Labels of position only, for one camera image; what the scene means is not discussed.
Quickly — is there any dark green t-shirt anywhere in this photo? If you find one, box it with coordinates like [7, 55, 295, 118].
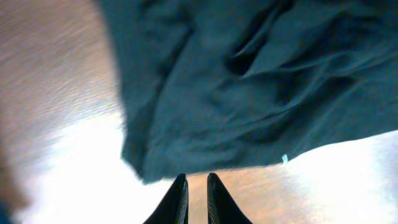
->
[98, 0, 397, 183]

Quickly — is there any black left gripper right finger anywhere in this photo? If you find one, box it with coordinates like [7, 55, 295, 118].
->
[207, 173, 252, 224]

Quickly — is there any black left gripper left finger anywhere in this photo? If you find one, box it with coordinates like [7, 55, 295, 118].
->
[144, 174, 189, 224]

